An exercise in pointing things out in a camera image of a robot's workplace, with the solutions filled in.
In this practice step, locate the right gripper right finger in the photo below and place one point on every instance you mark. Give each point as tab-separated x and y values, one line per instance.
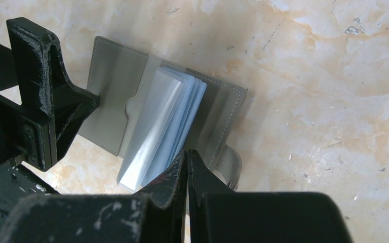
219	214

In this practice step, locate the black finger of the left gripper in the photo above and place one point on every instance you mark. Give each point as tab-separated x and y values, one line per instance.
53	107

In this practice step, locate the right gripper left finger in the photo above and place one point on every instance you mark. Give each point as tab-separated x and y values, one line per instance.
155	213

